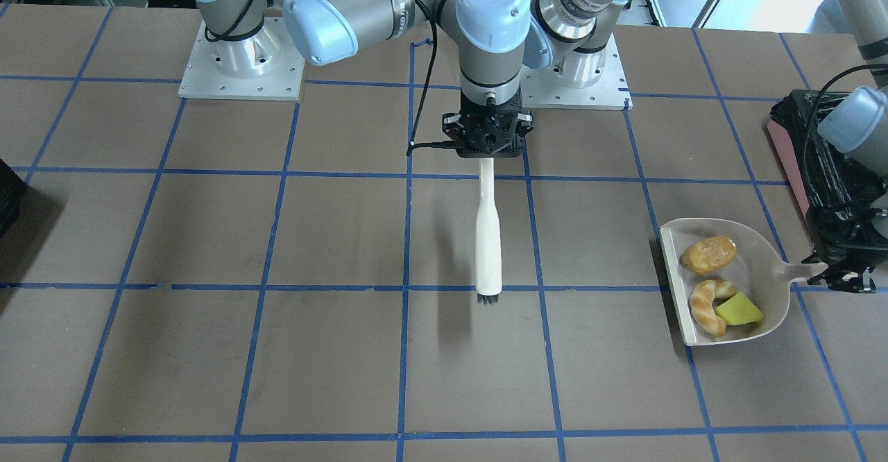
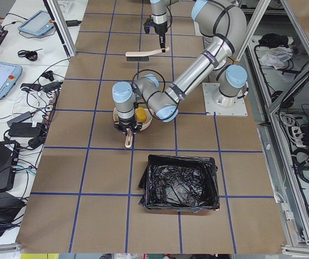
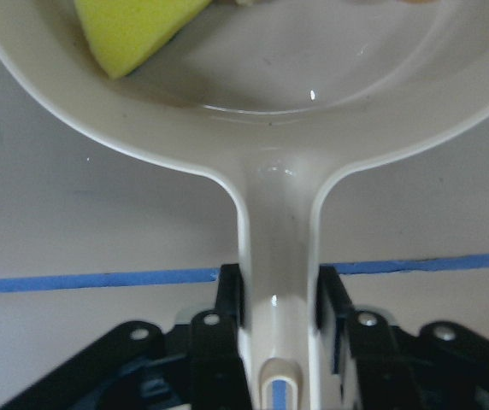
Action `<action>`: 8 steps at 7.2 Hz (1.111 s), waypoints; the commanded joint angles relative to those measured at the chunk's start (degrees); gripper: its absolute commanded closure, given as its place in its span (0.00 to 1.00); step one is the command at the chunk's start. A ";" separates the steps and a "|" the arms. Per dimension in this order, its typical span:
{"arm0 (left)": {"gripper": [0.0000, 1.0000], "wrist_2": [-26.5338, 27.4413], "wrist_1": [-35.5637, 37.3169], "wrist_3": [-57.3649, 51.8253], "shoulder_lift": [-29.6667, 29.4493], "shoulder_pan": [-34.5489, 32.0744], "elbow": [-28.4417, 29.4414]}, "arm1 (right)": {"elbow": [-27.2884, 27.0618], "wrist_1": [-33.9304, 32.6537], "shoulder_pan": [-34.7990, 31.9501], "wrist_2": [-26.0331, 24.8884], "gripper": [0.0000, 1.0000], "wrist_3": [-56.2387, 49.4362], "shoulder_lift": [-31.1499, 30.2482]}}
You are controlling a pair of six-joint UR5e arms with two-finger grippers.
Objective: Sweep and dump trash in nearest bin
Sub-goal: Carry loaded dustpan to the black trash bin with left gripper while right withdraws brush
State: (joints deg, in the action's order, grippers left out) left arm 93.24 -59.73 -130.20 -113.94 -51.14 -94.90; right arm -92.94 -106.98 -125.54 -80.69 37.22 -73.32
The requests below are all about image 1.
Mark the golden oval bread bun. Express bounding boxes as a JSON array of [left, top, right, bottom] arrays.
[[680, 235, 738, 273]]

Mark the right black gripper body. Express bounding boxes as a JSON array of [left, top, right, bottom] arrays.
[[442, 99, 533, 159]]

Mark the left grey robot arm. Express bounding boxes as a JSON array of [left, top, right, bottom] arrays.
[[529, 0, 859, 288]]

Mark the white hand brush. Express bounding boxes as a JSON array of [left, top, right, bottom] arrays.
[[475, 158, 502, 305]]

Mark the beige plastic dustpan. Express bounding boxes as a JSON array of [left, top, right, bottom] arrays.
[[659, 217, 830, 347]]

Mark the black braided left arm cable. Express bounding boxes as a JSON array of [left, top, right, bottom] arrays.
[[803, 64, 888, 206]]

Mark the twisted bread roll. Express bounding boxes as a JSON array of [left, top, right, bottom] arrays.
[[689, 279, 739, 338]]

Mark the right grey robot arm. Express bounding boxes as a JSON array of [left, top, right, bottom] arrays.
[[180, 0, 533, 159]]

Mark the yellow green sponge block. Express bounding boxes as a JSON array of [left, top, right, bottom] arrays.
[[715, 292, 765, 326]]

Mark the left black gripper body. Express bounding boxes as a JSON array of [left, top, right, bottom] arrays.
[[805, 205, 887, 293]]

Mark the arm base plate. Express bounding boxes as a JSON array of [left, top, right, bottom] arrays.
[[521, 35, 633, 111], [178, 17, 305, 101]]

